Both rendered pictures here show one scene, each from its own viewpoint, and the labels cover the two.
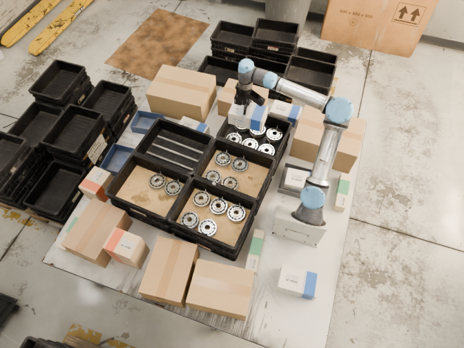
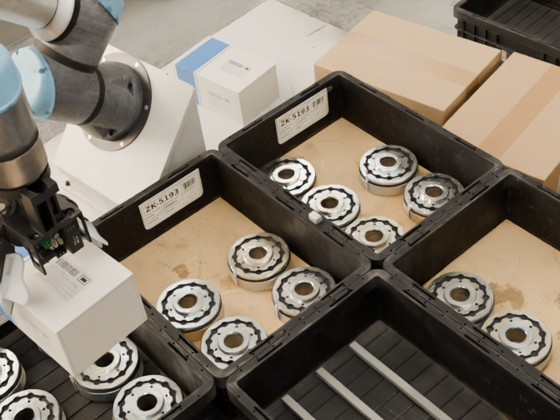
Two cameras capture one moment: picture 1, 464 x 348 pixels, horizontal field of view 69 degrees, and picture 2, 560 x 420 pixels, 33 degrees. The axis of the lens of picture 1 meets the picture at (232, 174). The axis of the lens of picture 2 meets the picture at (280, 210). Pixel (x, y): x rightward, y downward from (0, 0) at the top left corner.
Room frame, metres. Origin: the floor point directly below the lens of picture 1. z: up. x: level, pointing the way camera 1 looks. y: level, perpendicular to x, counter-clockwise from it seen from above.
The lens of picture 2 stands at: (1.87, 0.59, 1.99)
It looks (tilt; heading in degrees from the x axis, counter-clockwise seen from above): 44 degrees down; 210
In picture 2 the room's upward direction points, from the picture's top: 8 degrees counter-clockwise
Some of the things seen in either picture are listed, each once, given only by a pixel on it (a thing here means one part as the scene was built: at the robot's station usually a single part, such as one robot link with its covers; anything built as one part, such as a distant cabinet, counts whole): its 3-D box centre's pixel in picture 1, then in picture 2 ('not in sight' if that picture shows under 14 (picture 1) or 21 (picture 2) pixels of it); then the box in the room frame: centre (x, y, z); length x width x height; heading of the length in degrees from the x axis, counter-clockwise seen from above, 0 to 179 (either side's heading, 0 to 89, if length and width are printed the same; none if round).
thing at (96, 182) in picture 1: (97, 182); not in sight; (1.01, 0.81, 0.81); 0.16 x 0.12 x 0.07; 155
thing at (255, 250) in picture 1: (255, 251); not in sight; (0.60, -0.12, 0.73); 0.24 x 0.06 x 0.06; 165
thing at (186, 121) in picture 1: (192, 130); not in sight; (1.44, 0.26, 0.75); 0.20 x 0.12 x 0.09; 64
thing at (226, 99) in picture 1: (242, 102); not in sight; (1.67, -0.08, 0.78); 0.30 x 0.22 x 0.16; 68
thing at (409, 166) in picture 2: (207, 227); (387, 164); (0.69, 0.14, 0.86); 0.10 x 0.10 x 0.01
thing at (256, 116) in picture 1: (248, 114); (56, 287); (1.29, -0.10, 1.09); 0.20 x 0.12 x 0.09; 71
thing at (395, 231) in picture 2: (201, 198); (373, 238); (0.87, 0.18, 0.86); 0.10 x 0.10 x 0.01
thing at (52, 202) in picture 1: (61, 192); not in sight; (1.23, 1.32, 0.26); 0.40 x 0.30 x 0.23; 160
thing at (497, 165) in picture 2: (213, 211); (356, 160); (0.76, 0.11, 0.92); 0.40 x 0.30 x 0.02; 65
